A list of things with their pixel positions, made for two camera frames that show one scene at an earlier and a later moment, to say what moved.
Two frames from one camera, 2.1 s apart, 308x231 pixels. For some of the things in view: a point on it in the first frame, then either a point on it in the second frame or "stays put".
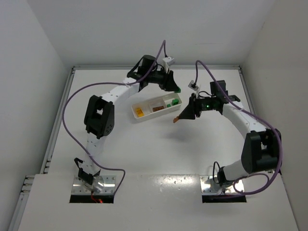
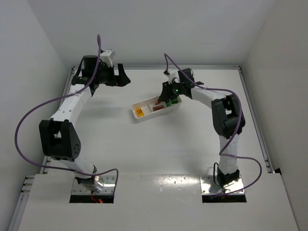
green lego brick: [174, 102] stays put
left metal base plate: [101, 185] stays put
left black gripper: [166, 80] to [116, 75]
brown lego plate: [158, 108] stays put
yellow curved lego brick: [139, 112] stays put
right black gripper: [196, 106] to [167, 90]
